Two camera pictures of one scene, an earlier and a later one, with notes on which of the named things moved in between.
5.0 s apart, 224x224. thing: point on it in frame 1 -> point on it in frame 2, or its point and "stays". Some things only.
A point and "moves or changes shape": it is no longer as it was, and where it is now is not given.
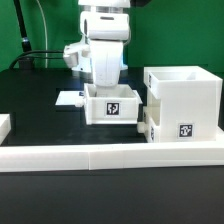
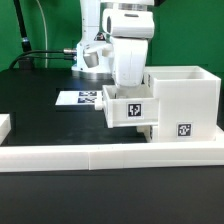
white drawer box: [110, 105] moves or changes shape
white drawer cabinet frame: [191, 103] stays
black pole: [26, 47] stays
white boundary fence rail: [91, 157] stays
